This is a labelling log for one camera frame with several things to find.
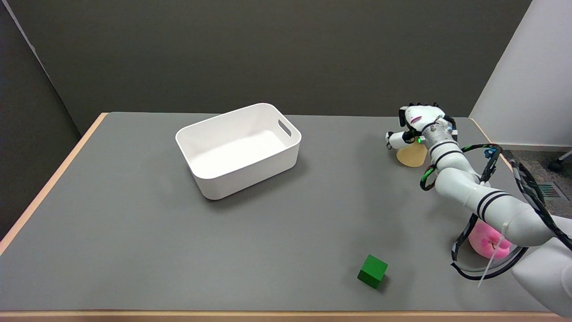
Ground yellow cup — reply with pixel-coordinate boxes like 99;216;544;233
396;140;429;168

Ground white plastic bin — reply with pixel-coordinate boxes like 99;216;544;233
175;103;302;200

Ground black white braided cable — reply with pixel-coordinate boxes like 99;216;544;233
509;159;572;251

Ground green cube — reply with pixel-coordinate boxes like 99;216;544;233
357;254;388;289

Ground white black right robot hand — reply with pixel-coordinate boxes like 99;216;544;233
386;103;457;150

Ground floor vent grate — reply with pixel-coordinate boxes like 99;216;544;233
535;182;563;199

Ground green black braided cable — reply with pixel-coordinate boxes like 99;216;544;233
419;164;439;192

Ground long black looping cable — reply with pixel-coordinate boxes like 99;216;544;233
450;143;530;281

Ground thin white zip tie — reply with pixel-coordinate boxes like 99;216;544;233
477;223;510;289

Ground black chair caster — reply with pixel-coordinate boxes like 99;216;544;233
548;150;572;173

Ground pink plush toy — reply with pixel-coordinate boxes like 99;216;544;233
467;219;512;260

